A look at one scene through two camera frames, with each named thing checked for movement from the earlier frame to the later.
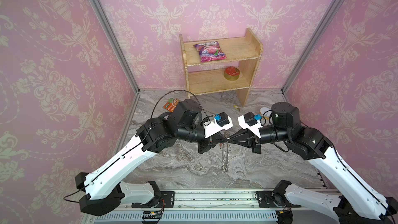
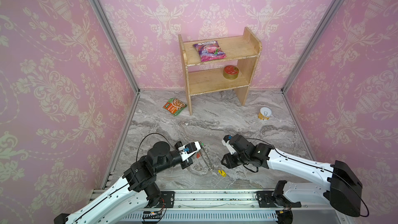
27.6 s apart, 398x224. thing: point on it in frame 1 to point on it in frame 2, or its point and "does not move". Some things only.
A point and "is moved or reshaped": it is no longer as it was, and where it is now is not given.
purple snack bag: [210, 51] does not move
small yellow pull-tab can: [265, 112] does not move
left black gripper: [212, 140] to [187, 163]
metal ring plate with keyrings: [225, 148] is moved or reshaped
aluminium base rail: [217, 207] does not move
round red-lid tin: [231, 73] does not move
